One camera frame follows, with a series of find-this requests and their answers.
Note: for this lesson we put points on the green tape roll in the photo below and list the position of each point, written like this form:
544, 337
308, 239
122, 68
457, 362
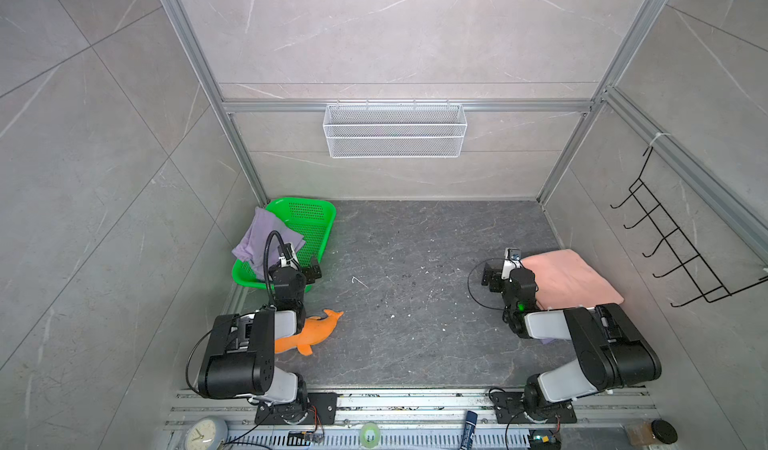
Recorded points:
370, 435

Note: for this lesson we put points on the white analog clock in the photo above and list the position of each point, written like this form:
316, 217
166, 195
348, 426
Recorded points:
209, 433

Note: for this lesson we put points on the green plastic basket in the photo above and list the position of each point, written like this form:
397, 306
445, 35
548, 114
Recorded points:
313, 219

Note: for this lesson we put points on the blue marker pen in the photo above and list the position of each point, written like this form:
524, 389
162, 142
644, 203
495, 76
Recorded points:
468, 432

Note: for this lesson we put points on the black wire hook rack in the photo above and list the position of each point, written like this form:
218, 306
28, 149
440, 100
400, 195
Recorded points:
674, 241

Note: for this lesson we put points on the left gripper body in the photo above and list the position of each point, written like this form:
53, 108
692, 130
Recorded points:
301, 267

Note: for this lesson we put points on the orange dolphin toy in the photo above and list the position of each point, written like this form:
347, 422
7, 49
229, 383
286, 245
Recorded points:
316, 330

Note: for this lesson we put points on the black round lid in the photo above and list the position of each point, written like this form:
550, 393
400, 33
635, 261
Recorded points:
663, 432

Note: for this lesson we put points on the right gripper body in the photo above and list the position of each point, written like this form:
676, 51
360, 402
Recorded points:
496, 273

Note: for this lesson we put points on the purple t shirt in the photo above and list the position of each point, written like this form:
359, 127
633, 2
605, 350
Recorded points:
251, 247

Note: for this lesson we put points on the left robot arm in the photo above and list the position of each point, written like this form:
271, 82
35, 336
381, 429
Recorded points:
239, 358

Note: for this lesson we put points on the small brown box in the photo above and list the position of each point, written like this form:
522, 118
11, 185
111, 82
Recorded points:
640, 434

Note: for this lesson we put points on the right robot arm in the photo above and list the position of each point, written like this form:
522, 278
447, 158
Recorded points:
610, 351

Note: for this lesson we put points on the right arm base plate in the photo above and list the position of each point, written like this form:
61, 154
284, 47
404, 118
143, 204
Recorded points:
510, 408

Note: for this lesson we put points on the pink folded t shirt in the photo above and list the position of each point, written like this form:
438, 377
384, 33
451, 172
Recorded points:
565, 280

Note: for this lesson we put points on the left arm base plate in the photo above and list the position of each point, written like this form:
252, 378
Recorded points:
316, 406

